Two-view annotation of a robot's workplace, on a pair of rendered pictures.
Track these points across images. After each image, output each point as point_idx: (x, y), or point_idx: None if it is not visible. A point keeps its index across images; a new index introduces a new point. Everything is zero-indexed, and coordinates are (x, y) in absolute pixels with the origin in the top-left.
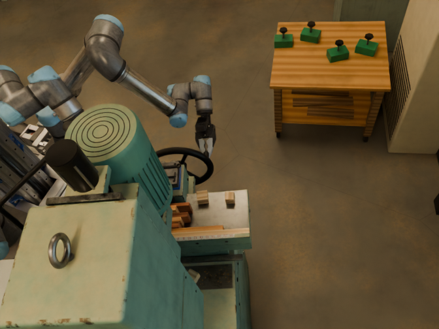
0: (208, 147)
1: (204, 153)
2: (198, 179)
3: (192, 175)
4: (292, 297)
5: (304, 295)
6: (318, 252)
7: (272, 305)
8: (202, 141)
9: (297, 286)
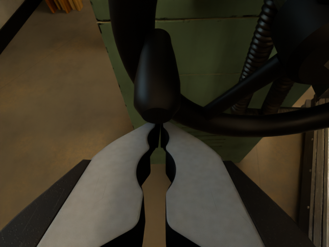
0: (136, 159)
1: (170, 83)
2: (206, 104)
3: (236, 84)
4: (102, 131)
5: (89, 132)
6: (58, 178)
7: (124, 124)
8: (202, 218)
9: (94, 140)
